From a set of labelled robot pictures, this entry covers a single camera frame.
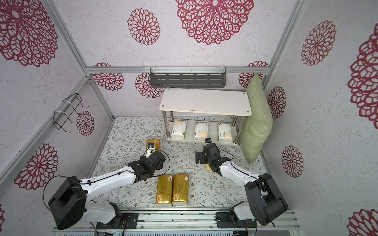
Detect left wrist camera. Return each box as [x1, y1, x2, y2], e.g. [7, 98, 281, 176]
[146, 142, 155, 158]

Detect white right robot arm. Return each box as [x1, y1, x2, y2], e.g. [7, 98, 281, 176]
[195, 143, 288, 228]

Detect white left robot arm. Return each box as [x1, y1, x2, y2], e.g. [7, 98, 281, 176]
[48, 150, 169, 230]

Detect grey wall-mounted metal rack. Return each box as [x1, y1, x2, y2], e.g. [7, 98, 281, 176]
[149, 67, 227, 89]

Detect green pillow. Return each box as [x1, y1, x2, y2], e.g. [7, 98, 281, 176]
[240, 75, 273, 163]

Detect white tissue pack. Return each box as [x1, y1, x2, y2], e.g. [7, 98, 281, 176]
[194, 122, 208, 142]
[218, 123, 233, 143]
[171, 120, 187, 140]

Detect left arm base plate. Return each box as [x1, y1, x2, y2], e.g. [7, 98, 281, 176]
[96, 212, 139, 229]

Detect white two-tier shelf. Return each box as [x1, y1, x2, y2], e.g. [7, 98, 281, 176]
[159, 88, 253, 146]

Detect floral table mat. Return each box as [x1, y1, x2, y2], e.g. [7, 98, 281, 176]
[91, 117, 269, 208]

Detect gold tissue pack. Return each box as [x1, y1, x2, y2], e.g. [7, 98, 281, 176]
[156, 175, 173, 207]
[172, 174, 190, 207]
[146, 139, 161, 150]

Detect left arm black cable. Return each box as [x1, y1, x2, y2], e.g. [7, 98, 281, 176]
[42, 148, 171, 236]

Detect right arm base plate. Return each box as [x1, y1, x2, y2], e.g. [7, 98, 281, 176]
[215, 212, 257, 228]

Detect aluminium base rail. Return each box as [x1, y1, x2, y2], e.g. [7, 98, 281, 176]
[52, 209, 302, 232]

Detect black wire wall rack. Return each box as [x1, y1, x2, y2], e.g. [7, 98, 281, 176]
[52, 93, 89, 133]

